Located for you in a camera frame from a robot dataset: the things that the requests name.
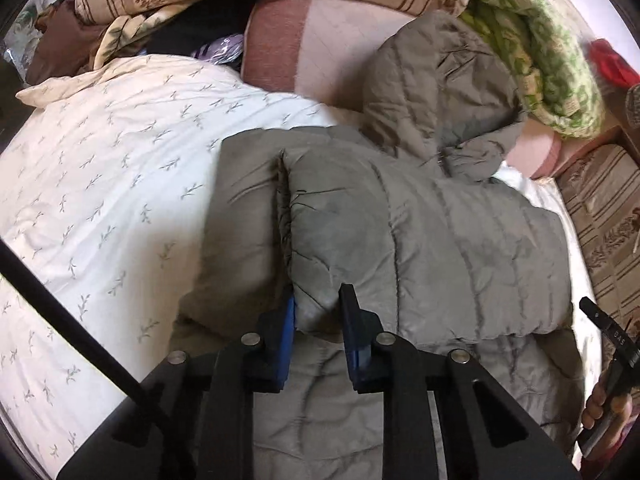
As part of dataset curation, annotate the person's right hand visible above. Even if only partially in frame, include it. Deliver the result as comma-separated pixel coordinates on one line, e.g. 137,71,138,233
581,387,634,430

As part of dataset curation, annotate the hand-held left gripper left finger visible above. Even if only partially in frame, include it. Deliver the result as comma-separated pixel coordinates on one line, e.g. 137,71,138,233
57,292,301,480

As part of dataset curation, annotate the striped floral cushion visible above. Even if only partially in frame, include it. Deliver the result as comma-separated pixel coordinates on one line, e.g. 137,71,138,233
555,142,640,341

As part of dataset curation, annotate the black cable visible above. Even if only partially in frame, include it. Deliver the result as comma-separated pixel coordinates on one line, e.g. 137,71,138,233
0,240,171,431

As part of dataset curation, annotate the brown cloth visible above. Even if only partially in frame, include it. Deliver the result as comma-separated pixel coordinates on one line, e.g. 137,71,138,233
25,0,113,86

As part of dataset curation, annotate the cream leaf-print cloth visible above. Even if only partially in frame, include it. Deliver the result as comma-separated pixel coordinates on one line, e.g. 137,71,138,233
94,10,176,63

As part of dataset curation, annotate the grey padded jacket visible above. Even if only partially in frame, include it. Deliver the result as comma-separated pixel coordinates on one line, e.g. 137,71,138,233
167,10,588,480

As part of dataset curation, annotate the white leaf-print bedsheet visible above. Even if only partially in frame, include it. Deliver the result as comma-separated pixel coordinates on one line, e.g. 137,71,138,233
0,52,608,476

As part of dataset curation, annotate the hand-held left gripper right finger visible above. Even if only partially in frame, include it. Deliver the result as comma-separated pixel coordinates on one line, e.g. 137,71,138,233
339,282,584,480

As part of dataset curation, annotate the green patterned blanket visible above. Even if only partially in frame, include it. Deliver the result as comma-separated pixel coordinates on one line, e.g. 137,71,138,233
457,0,608,141

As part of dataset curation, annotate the purple cloth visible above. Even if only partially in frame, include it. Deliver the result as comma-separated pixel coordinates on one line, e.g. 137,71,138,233
190,32,246,63

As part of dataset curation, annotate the red cloth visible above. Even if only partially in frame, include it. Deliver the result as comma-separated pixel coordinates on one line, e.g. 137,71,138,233
587,37,640,88

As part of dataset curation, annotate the floral plastic bag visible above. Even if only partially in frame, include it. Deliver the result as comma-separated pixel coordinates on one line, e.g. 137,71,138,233
2,0,48,86

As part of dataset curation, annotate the black cloth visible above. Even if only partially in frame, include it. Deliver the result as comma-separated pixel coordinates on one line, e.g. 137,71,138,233
145,7,256,57

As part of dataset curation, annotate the pink blanket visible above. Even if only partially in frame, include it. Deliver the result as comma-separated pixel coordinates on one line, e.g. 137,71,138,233
240,0,563,181

